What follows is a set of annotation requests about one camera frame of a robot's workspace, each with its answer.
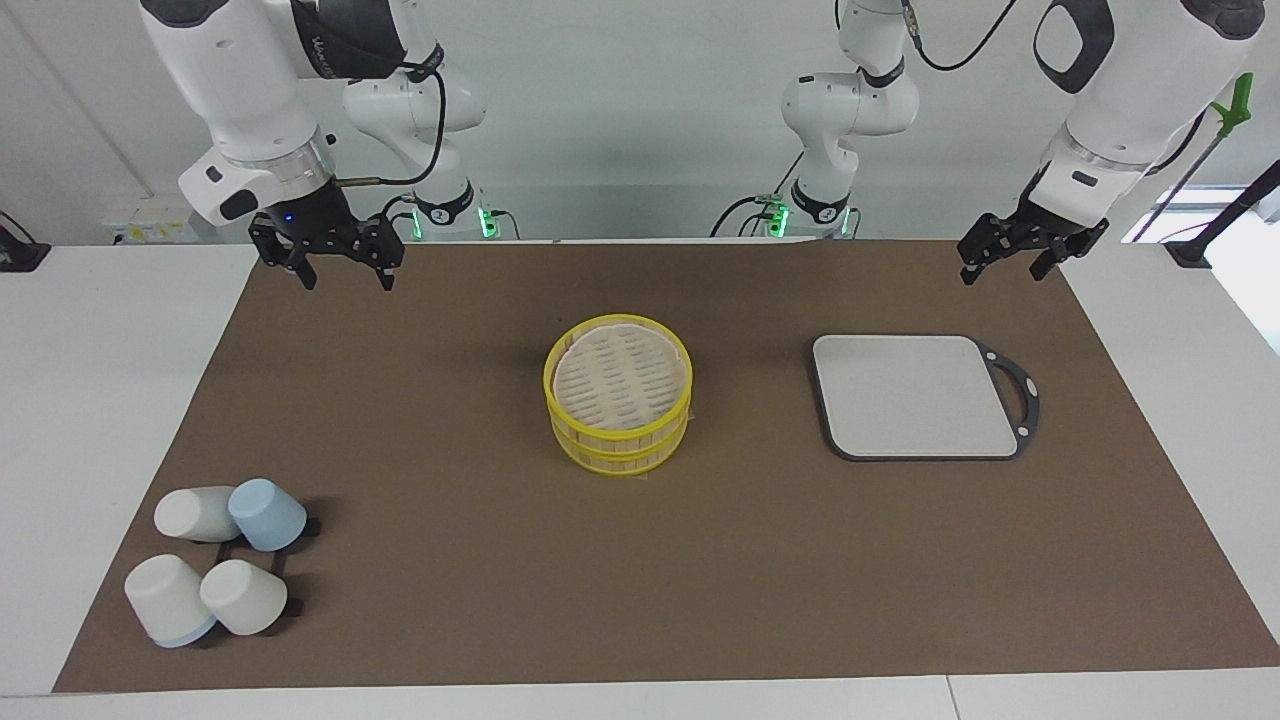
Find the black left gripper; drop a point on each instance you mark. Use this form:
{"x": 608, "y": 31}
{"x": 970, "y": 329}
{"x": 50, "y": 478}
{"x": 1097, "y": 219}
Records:
{"x": 1040, "y": 232}

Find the light blue plastic cup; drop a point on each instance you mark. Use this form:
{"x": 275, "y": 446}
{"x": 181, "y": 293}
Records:
{"x": 267, "y": 515}

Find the yellow slatted steamer base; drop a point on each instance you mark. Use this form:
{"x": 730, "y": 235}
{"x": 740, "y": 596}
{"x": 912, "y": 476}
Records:
{"x": 618, "y": 470}

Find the white power strip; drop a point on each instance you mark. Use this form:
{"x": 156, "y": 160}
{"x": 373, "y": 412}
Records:
{"x": 160, "y": 220}

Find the yellow steamer tier with liner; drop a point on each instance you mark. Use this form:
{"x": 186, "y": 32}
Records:
{"x": 618, "y": 434}

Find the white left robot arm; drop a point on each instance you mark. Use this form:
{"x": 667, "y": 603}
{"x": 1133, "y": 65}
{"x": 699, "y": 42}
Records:
{"x": 1130, "y": 100}

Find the black clamp base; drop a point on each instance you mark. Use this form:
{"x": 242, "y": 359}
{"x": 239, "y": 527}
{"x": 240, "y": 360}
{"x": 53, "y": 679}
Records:
{"x": 25, "y": 258}

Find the grey cutting board dark rim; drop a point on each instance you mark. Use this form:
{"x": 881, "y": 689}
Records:
{"x": 915, "y": 395}

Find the white perforated steamer liner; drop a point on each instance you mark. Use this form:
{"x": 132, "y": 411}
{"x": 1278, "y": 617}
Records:
{"x": 620, "y": 375}

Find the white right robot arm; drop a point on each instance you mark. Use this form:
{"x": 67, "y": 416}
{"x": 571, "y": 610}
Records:
{"x": 240, "y": 90}

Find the green tipped pole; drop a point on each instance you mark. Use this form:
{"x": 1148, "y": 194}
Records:
{"x": 1238, "y": 105}

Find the black cup rack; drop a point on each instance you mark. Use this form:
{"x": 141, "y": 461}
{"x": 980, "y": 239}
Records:
{"x": 296, "y": 607}

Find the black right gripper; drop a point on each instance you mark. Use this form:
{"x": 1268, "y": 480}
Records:
{"x": 315, "y": 225}

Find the brown table mat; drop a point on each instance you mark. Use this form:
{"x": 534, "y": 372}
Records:
{"x": 700, "y": 580}

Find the white plastic cup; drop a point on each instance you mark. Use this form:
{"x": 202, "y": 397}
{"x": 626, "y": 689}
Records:
{"x": 192, "y": 513}
{"x": 168, "y": 598}
{"x": 243, "y": 597}

